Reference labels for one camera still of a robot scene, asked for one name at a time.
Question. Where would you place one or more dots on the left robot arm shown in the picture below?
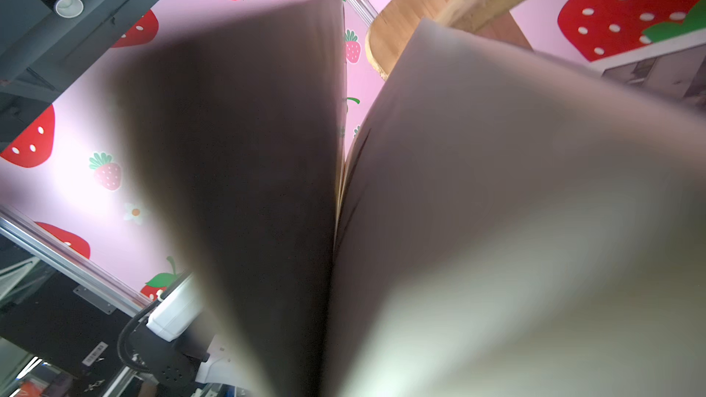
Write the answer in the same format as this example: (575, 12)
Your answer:
(171, 341)

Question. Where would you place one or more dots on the white hardcover book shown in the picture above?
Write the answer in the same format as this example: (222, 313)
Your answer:
(673, 69)

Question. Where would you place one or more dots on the black wolf cover book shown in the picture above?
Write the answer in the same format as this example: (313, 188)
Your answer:
(504, 225)

